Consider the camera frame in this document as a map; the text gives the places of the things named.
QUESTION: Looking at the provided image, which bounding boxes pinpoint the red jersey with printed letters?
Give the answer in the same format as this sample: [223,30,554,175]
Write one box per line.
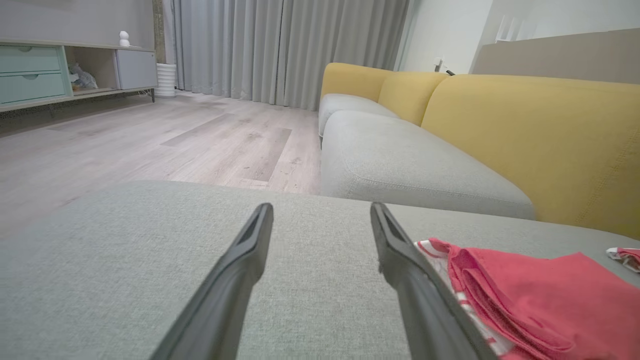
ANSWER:
[415,237,640,360]

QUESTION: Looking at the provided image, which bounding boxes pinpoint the white ribbed planter pot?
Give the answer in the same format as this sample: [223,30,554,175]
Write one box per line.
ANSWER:
[154,63,177,98]

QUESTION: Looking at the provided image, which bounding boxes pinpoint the long grey sofa seat cushion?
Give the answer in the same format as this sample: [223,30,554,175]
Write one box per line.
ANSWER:
[320,110,537,221]

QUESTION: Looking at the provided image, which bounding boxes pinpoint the red knit shorts white drawstring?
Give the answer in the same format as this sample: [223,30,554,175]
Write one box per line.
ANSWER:
[606,247,640,274]

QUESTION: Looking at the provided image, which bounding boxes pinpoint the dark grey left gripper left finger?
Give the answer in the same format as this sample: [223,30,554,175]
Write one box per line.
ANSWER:
[150,202,275,360]

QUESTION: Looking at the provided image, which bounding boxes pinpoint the low grey and teal cabinet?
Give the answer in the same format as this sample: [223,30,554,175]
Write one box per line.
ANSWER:
[0,39,159,113]

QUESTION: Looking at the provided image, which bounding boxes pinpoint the white upright ornaments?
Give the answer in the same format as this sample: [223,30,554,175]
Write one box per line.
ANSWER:
[495,14,533,44]

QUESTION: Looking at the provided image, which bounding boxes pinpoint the grey pleated curtain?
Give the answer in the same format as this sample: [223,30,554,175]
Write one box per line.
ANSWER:
[165,0,411,112]

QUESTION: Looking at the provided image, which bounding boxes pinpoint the small grey sofa seat cushion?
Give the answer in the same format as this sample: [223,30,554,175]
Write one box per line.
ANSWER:
[318,93,400,138]

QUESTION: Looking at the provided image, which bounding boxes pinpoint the wide grey-green sofa seat cushion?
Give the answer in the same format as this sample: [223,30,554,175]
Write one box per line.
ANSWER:
[0,180,640,360]

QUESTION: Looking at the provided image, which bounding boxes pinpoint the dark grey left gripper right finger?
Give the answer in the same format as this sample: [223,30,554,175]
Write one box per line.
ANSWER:
[370,201,500,360]

